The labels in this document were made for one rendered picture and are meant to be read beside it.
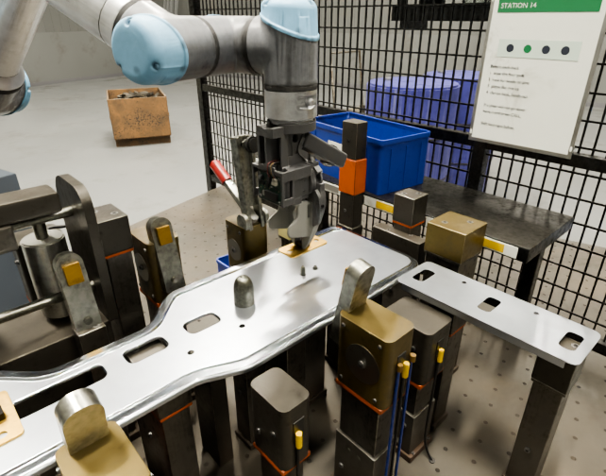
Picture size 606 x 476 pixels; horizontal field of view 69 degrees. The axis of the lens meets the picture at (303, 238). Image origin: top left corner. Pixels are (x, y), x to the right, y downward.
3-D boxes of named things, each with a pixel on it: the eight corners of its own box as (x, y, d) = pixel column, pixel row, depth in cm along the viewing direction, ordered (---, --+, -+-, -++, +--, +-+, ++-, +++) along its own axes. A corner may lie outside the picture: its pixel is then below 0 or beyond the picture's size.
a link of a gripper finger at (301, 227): (281, 257, 72) (277, 203, 68) (308, 246, 75) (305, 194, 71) (294, 263, 69) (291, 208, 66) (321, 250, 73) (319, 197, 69)
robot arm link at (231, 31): (159, 14, 59) (227, 13, 54) (213, 14, 68) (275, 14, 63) (168, 76, 63) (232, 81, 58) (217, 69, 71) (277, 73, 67)
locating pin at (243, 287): (243, 318, 69) (240, 282, 66) (230, 310, 71) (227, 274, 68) (259, 311, 71) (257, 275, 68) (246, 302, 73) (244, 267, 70)
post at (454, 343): (433, 432, 84) (456, 305, 71) (411, 416, 88) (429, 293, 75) (447, 416, 87) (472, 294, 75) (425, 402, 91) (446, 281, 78)
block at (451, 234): (438, 387, 94) (465, 234, 78) (407, 367, 100) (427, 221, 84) (458, 369, 99) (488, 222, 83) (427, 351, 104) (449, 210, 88)
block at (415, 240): (404, 361, 102) (419, 244, 88) (363, 336, 110) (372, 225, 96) (412, 354, 103) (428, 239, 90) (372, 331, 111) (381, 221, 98)
